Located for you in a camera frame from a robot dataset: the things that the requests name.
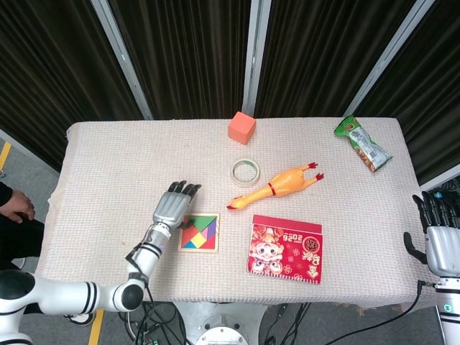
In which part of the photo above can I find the bystander bare hand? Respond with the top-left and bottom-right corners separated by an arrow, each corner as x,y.
1,189 -> 36,224

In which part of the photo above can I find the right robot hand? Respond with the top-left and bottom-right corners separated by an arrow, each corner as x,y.
402,191 -> 460,277

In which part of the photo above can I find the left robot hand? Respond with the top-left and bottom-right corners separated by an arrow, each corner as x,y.
152,180 -> 203,233

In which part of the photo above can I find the green wooden triangle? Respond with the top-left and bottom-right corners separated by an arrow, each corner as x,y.
186,215 -> 218,231

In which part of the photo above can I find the bystander black sleeve forearm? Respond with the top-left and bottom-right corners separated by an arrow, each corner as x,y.
0,181 -> 15,210

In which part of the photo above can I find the orange-red tangram triangle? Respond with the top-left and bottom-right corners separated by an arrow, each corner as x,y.
181,226 -> 197,249

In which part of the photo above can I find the bystander black trouser leg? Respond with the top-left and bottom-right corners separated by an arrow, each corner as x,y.
0,214 -> 46,269

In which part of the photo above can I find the wooden tangram tray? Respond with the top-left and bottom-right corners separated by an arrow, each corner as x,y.
178,213 -> 221,254

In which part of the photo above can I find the beige woven tablecloth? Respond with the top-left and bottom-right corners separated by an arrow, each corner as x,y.
35,115 -> 431,310

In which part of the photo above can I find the masking tape roll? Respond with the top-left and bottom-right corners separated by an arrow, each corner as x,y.
230,157 -> 261,188

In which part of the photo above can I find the orange foam cube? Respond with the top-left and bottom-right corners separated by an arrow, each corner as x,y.
228,111 -> 257,146

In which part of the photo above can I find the yellow rubber chicken toy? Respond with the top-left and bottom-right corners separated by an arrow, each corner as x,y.
226,162 -> 325,211

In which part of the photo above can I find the red spiral calendar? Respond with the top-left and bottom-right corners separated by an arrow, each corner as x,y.
246,214 -> 323,285

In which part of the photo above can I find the green snack packet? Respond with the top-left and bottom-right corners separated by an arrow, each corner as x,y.
333,115 -> 393,173

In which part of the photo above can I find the dark curtain panel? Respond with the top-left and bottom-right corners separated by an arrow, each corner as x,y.
254,0 -> 420,119
107,0 -> 252,120
0,0 -> 144,173
355,0 -> 460,186

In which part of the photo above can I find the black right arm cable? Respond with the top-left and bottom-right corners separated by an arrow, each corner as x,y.
316,280 -> 438,345

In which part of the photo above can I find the left wrist wire bundle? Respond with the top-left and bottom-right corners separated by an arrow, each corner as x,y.
124,229 -> 154,288

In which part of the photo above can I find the black floor cable tangle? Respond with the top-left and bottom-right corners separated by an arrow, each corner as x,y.
118,300 -> 197,345

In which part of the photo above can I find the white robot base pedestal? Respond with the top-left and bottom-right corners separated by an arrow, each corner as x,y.
175,300 -> 269,345

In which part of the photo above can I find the grey metal frame post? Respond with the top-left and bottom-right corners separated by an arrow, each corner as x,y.
343,0 -> 431,118
89,0 -> 155,121
241,0 -> 272,116

